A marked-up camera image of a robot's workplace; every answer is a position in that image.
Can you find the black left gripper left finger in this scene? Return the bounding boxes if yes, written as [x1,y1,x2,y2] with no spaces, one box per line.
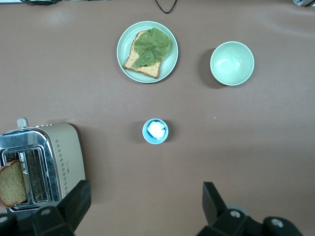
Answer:
[0,179,92,236]

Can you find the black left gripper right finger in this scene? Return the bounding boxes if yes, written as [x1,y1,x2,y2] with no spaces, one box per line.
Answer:
[196,181,304,236]

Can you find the small blue cup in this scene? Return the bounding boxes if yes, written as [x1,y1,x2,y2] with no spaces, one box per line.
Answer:
[142,118,169,145]

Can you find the brown table mat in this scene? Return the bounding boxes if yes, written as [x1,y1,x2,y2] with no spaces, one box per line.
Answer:
[0,0,315,236]

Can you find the beige and chrome toaster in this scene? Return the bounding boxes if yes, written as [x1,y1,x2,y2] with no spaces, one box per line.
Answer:
[0,117,86,213]

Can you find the plain brown toast slice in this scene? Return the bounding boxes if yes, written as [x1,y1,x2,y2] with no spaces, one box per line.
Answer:
[0,159,28,207]

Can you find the pale green bowl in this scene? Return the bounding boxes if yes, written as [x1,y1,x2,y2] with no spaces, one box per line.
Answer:
[210,41,255,87]

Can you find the brown bread slice with seeds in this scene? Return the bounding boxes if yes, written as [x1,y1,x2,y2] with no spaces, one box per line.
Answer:
[124,30,163,79]

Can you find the pale green plate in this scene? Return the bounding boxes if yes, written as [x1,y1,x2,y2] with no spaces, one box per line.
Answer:
[116,21,179,84]

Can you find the green lettuce leaf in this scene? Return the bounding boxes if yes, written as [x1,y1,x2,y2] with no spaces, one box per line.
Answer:
[132,27,172,68]

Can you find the metal table clamp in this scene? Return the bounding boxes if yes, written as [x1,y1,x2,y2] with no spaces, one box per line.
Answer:
[292,0,315,7]

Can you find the black looped cable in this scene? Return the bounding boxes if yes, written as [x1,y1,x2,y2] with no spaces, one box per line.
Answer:
[154,0,178,14]

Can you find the black cable bundle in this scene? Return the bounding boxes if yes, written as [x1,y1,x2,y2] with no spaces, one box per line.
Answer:
[19,0,65,5]

